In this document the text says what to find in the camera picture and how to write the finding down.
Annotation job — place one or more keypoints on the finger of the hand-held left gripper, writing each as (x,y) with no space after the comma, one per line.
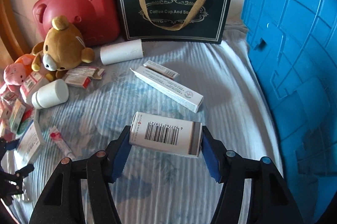
(5,147)
(13,181)

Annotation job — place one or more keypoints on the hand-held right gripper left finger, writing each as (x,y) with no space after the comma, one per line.
(121,158)

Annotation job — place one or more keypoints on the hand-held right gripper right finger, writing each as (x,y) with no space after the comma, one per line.
(210,160)

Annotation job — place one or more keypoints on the white barcode box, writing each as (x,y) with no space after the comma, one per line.
(163,134)

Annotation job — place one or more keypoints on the blue plastic crate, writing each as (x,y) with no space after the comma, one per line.
(295,55)

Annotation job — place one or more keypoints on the white and blue flat box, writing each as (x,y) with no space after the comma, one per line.
(29,145)

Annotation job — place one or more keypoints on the pile of small medicine boxes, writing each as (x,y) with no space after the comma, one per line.
(18,113)

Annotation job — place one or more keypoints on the pink and white ointment tube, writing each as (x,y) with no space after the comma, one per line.
(56,137)

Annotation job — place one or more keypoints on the white and blue bedsheet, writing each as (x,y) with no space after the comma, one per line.
(105,108)

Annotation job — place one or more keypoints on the white pill bottle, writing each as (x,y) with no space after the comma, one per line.
(50,93)

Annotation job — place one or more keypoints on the pink and orange plush toy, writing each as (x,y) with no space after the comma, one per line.
(15,76)

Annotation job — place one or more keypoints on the long white box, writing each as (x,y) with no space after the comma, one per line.
(168,89)

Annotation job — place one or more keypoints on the closed red and white box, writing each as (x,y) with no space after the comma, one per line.
(77,81)

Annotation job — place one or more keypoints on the open red and white box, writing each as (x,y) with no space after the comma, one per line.
(81,72)

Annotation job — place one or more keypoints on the short white box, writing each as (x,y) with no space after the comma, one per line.
(160,69)

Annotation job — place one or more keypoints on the white paper roll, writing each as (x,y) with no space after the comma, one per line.
(121,51)

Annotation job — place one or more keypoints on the brown teddy bear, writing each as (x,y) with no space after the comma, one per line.
(60,47)

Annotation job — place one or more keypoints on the dark green gift bag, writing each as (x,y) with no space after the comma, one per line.
(210,23)

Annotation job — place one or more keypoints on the red bear-shaped suitcase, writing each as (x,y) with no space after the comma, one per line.
(92,2)

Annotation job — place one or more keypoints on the wooden wall frame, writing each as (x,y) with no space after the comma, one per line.
(10,29)

